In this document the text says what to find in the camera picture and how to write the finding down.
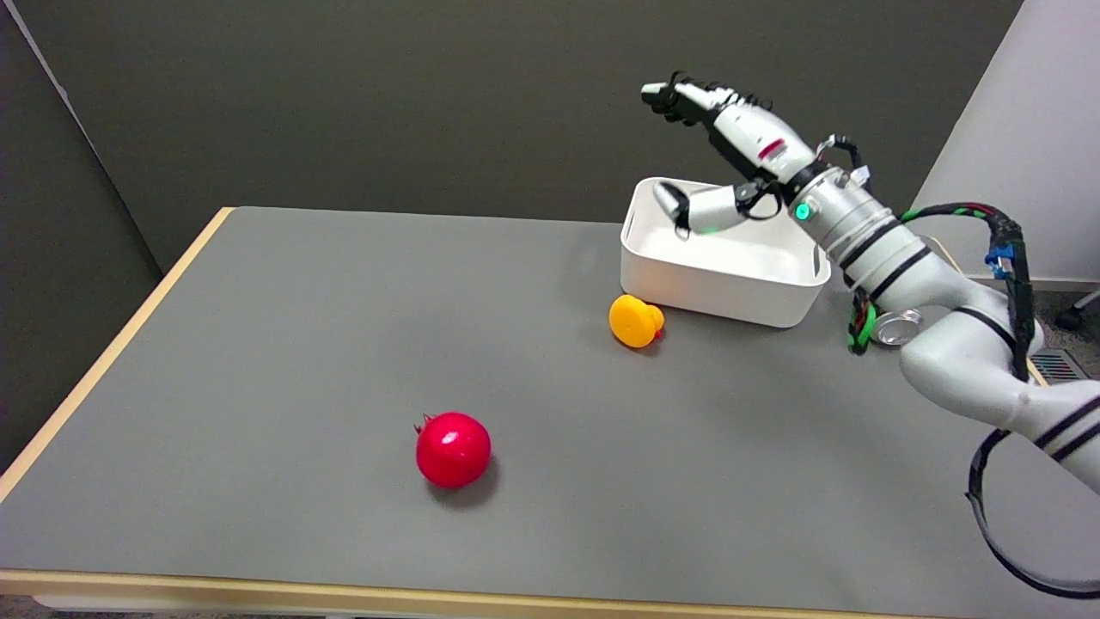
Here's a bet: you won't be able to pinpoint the short black wrist cable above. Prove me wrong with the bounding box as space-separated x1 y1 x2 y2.
816 135 871 187

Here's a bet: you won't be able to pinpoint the white plastic bin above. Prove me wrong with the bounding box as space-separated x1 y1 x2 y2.
620 177 832 329

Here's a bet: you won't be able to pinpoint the black cable bundle green wires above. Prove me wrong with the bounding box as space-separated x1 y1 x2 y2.
846 202 1036 383

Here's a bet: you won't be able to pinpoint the red pomegranate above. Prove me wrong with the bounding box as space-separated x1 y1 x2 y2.
414 412 492 490

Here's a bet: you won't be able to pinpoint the black chair caster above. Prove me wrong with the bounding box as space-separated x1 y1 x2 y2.
1054 291 1100 332

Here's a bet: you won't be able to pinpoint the black cable loop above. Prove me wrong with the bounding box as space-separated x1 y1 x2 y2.
966 428 1100 600

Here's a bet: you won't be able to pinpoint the floor vent grille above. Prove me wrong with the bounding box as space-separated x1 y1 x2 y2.
1029 350 1084 384

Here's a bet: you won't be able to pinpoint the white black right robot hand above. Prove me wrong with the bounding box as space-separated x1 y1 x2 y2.
640 71 819 236

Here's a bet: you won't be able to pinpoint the black gold drink can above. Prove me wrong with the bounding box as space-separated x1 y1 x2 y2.
870 309 926 347

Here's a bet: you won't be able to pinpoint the yellow rubber duck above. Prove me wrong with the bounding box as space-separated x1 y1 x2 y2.
608 294 666 350

